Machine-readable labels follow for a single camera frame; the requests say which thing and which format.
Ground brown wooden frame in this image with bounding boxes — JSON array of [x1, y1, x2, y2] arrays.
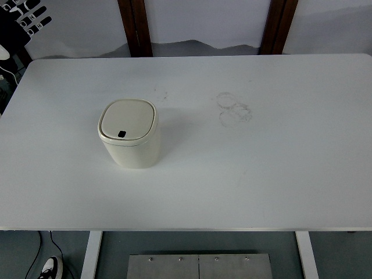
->
[[117, 0, 153, 58], [259, 0, 299, 55]]

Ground black white sneaker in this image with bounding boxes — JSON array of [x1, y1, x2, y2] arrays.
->
[[38, 256, 63, 279]]

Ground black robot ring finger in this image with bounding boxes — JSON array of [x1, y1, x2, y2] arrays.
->
[[22, 16, 52, 29]]

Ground white table leg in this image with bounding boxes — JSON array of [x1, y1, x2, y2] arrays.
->
[[80, 231, 103, 279], [295, 231, 319, 279]]

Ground right brown wooden frame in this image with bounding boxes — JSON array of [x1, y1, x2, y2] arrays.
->
[[259, 0, 299, 55]]

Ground white right table leg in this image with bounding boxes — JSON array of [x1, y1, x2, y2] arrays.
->
[[295, 231, 319, 279]]

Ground black floor cable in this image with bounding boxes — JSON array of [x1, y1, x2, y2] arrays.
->
[[25, 231, 77, 279]]

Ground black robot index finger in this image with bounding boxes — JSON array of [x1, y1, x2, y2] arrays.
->
[[11, 0, 38, 12]]

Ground cream lidded trash can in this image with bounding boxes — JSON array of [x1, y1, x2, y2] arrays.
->
[[98, 98, 160, 169]]

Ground white left table leg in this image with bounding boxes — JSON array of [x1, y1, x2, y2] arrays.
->
[[80, 231, 103, 279]]

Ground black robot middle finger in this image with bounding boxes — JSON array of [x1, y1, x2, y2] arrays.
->
[[17, 5, 47, 22]]

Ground white cable at left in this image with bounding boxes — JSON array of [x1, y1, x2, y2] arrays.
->
[[0, 65, 20, 85]]

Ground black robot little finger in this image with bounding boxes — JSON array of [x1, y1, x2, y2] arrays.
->
[[27, 26, 40, 36]]

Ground grey metal base plate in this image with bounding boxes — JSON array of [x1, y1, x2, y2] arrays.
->
[[127, 254, 273, 278]]

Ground left brown wooden frame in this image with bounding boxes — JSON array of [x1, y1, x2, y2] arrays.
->
[[117, 0, 153, 58]]

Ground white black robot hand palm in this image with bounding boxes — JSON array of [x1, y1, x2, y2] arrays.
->
[[1, 7, 31, 51]]

